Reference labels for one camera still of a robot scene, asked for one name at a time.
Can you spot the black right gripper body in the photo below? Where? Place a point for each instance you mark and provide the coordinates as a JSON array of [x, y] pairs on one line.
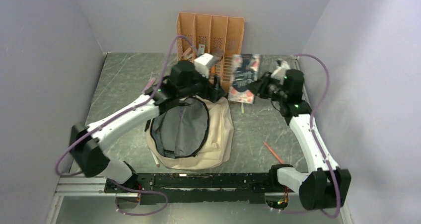
[[272, 88]]

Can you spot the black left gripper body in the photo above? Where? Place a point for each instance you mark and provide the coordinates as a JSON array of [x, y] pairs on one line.
[[201, 88]]

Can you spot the Little Women floral book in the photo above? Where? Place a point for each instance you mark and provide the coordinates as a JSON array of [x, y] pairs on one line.
[[245, 70]]

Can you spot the beige canvas backpack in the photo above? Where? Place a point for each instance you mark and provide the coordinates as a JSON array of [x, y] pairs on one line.
[[195, 135]]

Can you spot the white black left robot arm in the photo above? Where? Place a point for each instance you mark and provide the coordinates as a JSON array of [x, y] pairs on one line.
[[88, 143]]

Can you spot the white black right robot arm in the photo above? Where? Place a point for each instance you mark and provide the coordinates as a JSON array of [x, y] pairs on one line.
[[325, 185]]

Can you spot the red white small box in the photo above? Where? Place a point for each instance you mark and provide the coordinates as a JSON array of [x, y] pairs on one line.
[[187, 54]]

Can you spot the grey glue stick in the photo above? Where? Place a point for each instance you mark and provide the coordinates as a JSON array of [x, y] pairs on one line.
[[218, 54]]

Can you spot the teal white box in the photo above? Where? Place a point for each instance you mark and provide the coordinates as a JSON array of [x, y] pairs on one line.
[[201, 49]]

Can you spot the pink eraser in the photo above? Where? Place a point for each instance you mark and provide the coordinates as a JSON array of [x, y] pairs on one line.
[[149, 84]]

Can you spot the orange plastic desk organizer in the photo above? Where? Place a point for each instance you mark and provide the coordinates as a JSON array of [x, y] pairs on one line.
[[216, 32]]

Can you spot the orange pencil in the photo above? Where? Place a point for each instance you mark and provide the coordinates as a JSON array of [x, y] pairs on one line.
[[273, 153]]

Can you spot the white brown marker pen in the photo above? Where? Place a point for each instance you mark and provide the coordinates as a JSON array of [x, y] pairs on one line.
[[156, 161]]

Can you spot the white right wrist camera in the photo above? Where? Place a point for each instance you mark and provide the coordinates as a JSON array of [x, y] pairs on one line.
[[280, 71]]

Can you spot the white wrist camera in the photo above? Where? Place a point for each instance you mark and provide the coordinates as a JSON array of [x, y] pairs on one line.
[[204, 63], [280, 71]]

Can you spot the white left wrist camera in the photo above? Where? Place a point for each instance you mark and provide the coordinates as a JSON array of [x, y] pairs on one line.
[[204, 63]]

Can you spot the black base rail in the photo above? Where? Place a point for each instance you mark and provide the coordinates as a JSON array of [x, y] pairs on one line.
[[254, 188]]

